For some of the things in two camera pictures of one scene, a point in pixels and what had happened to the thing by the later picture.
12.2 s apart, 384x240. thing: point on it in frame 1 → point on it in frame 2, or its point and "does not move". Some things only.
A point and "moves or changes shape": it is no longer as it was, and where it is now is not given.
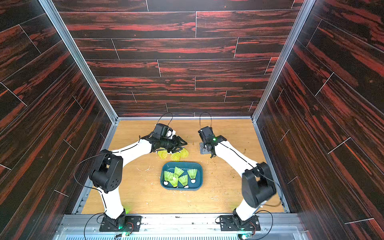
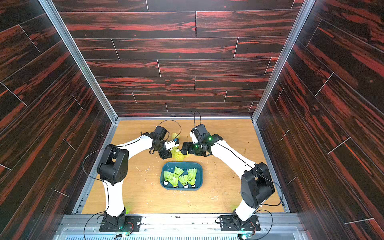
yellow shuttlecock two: (178, 172) does not move
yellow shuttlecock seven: (162, 152) moves or changes shape
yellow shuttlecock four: (183, 180) does not move
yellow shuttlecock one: (192, 174) does not move
